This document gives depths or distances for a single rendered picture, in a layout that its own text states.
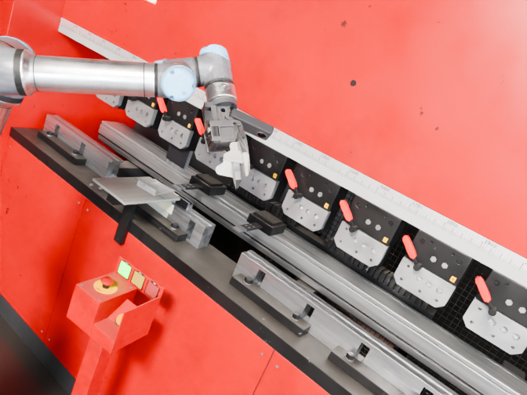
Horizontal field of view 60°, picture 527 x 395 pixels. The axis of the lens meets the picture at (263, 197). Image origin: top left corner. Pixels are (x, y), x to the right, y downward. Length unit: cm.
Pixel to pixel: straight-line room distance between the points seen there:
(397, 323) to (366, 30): 95
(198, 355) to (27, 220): 107
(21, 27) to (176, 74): 130
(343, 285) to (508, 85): 86
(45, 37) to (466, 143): 177
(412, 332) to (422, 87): 81
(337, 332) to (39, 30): 173
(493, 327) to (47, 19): 203
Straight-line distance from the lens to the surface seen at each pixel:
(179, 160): 174
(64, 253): 207
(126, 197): 158
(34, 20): 226
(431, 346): 165
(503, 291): 128
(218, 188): 192
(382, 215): 131
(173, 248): 163
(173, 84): 102
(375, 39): 136
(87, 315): 149
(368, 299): 167
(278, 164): 144
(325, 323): 146
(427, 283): 132
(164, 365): 175
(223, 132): 109
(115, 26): 202
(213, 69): 117
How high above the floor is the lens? 162
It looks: 17 degrees down
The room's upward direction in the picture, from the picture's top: 23 degrees clockwise
